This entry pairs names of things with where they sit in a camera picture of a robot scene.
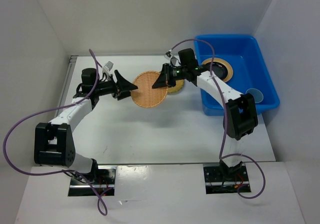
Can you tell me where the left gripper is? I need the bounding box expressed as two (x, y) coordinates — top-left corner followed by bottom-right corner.
(94, 69), (138, 101)

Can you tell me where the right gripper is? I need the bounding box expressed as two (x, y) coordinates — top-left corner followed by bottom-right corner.
(153, 62), (188, 89)

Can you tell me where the bamboo pattern round plate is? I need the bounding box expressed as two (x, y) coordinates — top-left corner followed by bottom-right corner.
(167, 79), (185, 95)

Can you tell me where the light brown woven plate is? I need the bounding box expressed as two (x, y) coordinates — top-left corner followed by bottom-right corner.
(130, 70), (168, 108)

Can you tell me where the black round plate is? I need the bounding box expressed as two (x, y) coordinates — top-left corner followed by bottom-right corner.
(212, 61), (228, 80)

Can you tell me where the beige round plate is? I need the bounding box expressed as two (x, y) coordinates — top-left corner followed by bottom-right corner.
(213, 57), (234, 83)

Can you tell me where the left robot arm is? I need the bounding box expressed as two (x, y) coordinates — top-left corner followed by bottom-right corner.
(33, 68), (138, 184)

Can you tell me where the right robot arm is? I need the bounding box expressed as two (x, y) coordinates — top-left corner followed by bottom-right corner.
(152, 48), (258, 181)

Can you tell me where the blue plastic bin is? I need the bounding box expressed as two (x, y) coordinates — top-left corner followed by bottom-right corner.
(195, 34), (280, 115)

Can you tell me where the blue plastic cup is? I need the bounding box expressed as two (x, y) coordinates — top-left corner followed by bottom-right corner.
(246, 88), (264, 104)

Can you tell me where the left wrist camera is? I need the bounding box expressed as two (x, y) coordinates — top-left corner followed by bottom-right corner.
(103, 61), (114, 72)

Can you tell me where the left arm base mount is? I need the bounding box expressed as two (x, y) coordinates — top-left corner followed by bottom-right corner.
(68, 165), (117, 197)

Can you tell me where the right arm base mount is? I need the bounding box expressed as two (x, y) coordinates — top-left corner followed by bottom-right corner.
(203, 165), (251, 195)

